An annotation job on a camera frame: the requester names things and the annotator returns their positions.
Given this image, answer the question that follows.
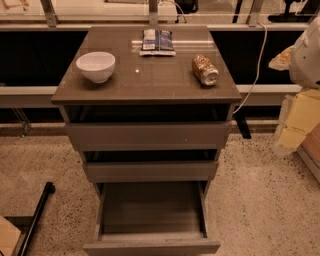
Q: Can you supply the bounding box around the grey drawer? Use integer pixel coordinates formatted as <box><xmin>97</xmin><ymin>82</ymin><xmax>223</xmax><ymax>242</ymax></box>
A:
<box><xmin>84</xmin><ymin>181</ymin><xmax>220</xmax><ymax>256</ymax></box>
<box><xmin>83</xmin><ymin>150</ymin><xmax>218</xmax><ymax>183</ymax></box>
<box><xmin>62</xmin><ymin>110</ymin><xmax>231</xmax><ymax>151</ymax></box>

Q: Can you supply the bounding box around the black bracket leg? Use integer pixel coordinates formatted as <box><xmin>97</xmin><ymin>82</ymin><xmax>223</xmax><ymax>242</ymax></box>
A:
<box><xmin>234</xmin><ymin>111</ymin><xmax>251</xmax><ymax>139</ymax></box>

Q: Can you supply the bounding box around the grey drawer cabinet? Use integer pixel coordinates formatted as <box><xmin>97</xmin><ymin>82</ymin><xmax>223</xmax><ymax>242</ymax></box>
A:
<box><xmin>50</xmin><ymin>25</ymin><xmax>243</xmax><ymax>201</ymax></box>

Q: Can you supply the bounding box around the cardboard box bottom left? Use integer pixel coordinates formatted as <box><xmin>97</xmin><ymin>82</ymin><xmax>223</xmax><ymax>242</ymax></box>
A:
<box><xmin>0</xmin><ymin>216</ymin><xmax>21</xmax><ymax>256</ymax></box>

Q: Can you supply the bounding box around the gold crushed can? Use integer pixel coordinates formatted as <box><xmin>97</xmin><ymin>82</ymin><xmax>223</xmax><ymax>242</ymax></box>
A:
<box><xmin>192</xmin><ymin>54</ymin><xmax>219</xmax><ymax>86</ymax></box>

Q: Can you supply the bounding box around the grey bottom drawer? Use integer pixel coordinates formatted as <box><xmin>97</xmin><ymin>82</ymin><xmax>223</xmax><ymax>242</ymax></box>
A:
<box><xmin>84</xmin><ymin>181</ymin><xmax>220</xmax><ymax>256</ymax></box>

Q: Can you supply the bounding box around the grey top drawer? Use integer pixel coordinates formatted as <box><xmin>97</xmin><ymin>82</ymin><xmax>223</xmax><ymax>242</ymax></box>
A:
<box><xmin>62</xmin><ymin>110</ymin><xmax>231</xmax><ymax>151</ymax></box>

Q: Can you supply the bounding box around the grey middle drawer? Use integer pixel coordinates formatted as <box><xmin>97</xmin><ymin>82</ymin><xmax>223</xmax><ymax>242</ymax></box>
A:
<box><xmin>83</xmin><ymin>150</ymin><xmax>218</xmax><ymax>183</ymax></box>

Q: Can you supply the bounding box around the cardboard box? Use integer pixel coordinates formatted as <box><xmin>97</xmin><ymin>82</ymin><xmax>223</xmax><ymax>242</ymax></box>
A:
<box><xmin>297</xmin><ymin>124</ymin><xmax>320</xmax><ymax>183</ymax></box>
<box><xmin>0</xmin><ymin>216</ymin><xmax>21</xmax><ymax>256</ymax></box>

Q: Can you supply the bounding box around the white ceramic bowl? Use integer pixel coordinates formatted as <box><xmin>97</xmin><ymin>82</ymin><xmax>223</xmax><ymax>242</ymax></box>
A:
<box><xmin>76</xmin><ymin>52</ymin><xmax>116</xmax><ymax>83</ymax></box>

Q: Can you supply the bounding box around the cardboard box right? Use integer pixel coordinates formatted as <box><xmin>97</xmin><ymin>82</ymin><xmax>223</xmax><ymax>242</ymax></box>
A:
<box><xmin>297</xmin><ymin>124</ymin><xmax>320</xmax><ymax>183</ymax></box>

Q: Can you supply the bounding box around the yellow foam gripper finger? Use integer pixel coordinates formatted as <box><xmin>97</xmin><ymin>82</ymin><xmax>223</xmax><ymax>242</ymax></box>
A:
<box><xmin>268</xmin><ymin>46</ymin><xmax>294</xmax><ymax>71</ymax></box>

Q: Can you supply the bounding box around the white power cable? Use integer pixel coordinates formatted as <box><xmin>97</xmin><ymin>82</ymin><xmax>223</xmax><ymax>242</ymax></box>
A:
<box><xmin>232</xmin><ymin>22</ymin><xmax>269</xmax><ymax>115</ymax></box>

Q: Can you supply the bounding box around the black metal bar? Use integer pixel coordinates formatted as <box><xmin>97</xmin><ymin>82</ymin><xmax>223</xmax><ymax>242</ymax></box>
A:
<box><xmin>17</xmin><ymin>182</ymin><xmax>55</xmax><ymax>256</ymax></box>

